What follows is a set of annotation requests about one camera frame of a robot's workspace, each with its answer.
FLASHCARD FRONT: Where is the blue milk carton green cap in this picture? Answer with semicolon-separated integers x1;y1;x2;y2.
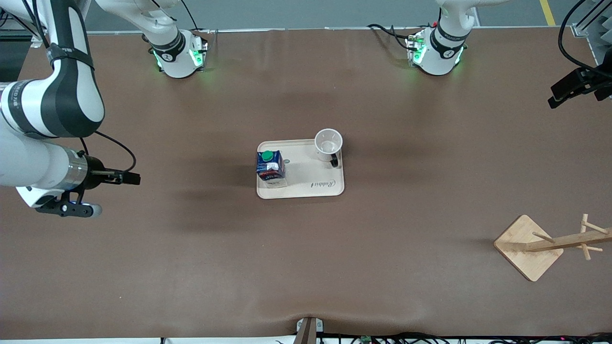
256;150;287;187

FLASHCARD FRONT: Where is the white smiley face mug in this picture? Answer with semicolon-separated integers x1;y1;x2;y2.
314;129;344;168

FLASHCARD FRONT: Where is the cream plastic tray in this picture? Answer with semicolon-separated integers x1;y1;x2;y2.
257;138;345;200

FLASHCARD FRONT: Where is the wooden mug tree stand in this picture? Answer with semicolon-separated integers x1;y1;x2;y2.
493;214;611;282

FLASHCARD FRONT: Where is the brown table mat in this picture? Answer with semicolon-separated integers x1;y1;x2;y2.
0;27;612;341

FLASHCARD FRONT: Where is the grey metal frame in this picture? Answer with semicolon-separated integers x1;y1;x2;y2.
571;0;612;67

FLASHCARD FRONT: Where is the aluminium frame profile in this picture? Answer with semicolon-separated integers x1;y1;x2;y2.
0;0;48;46

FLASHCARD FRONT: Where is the black right base cable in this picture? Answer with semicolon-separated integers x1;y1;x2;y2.
179;0;211;35

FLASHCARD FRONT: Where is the black base cable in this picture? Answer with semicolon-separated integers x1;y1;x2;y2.
367;23;413;51
179;0;211;35

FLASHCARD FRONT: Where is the black left base cable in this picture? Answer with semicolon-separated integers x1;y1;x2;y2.
367;23;413;51

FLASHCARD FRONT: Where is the metal camera mount clamp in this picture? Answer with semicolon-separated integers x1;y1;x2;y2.
294;316;324;344

